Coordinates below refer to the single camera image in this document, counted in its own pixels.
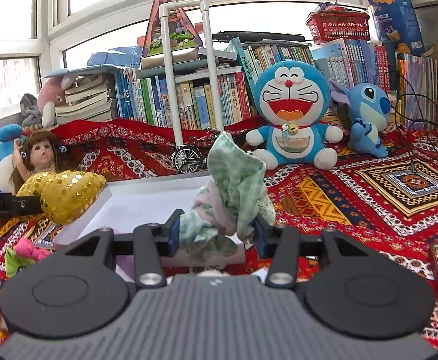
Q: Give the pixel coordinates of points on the blue cardboard box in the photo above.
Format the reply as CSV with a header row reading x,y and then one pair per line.
x,y
396,23

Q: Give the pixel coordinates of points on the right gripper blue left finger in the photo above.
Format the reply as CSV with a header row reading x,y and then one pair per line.
x,y
172,233

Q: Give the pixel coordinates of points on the green checkered cloth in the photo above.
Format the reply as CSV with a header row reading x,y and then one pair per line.
x,y
227,205

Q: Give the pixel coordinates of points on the white cardboard box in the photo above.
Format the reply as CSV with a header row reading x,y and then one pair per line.
x,y
124,205

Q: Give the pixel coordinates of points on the black miniature bicycle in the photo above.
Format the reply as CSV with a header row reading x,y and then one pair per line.
x,y
188,158

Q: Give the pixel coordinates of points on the green pink scrunchie bow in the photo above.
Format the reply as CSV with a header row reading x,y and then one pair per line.
x,y
23,255

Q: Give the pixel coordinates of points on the Doraemon plush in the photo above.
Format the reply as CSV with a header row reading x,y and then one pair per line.
x,y
293,97

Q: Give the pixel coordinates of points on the blue white whale plush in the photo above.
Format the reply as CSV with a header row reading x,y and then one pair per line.
x,y
8,134

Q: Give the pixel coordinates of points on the triangular picture book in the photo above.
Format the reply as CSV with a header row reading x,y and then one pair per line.
x,y
182,32

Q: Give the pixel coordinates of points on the grey cloth bundle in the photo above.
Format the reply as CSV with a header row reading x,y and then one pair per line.
x,y
31,116

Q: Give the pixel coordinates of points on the red plastic basket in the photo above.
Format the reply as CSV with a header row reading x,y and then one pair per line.
x,y
331,21

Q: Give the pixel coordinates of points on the white fluffy plush cat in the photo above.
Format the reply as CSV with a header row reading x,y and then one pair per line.
x,y
214,273

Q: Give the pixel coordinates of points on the stack of grey books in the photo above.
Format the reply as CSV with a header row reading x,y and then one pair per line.
x,y
91,98

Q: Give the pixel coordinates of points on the pink bunny plush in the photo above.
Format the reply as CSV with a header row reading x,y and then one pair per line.
x,y
52,96

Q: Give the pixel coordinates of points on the Stitch plush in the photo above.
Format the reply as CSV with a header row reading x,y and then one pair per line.
x,y
368,107

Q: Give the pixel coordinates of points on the row of upright books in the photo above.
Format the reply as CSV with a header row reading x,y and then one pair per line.
x,y
347,62

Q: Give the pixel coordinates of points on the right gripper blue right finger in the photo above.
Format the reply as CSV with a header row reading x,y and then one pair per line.
x,y
264,237

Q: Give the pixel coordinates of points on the brown haired baby doll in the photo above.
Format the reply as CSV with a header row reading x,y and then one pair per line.
x,y
40,152

